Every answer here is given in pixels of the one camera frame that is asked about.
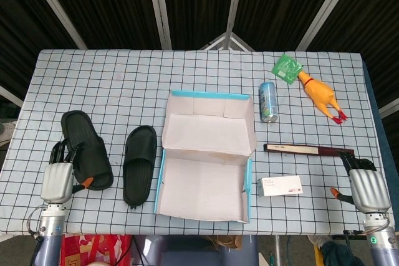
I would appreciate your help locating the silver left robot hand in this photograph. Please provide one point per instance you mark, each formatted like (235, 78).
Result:
(57, 182)

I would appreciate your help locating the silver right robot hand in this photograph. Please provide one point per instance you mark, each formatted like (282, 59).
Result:
(369, 188)

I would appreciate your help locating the black rubber slipper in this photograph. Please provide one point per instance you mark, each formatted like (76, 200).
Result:
(81, 132)

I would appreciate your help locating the black slipper with frayed heel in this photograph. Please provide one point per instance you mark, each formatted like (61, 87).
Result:
(140, 141)

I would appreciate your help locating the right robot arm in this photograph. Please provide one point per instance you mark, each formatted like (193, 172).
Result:
(383, 244)

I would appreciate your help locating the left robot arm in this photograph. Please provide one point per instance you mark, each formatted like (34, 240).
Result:
(50, 241)

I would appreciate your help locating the red patterned bag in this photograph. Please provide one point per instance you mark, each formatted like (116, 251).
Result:
(90, 250)

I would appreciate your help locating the dark red long box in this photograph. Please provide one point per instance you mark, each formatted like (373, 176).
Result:
(299, 149)

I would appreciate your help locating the white small carton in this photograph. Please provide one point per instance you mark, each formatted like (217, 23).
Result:
(280, 186)

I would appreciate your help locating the light blue shoe box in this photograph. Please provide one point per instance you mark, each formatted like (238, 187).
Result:
(202, 185)

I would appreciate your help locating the person leg in jeans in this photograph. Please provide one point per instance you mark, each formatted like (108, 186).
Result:
(339, 253)

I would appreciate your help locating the yellow rubber chicken toy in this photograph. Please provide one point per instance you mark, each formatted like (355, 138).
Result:
(319, 93)

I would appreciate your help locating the blue checkered tablecloth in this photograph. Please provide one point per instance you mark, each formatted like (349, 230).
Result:
(124, 85)

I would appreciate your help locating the blue green drink can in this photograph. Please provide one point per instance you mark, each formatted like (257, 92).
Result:
(268, 101)

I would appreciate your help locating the green snack packet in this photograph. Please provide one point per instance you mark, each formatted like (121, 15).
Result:
(286, 68)

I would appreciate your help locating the brown paper bag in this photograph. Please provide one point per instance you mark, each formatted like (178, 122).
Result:
(224, 241)

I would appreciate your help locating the white metal frame post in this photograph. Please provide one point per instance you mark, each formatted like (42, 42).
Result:
(160, 7)
(56, 7)
(234, 4)
(324, 13)

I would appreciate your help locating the white triangular frame stand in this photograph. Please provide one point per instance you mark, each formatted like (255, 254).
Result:
(229, 40)

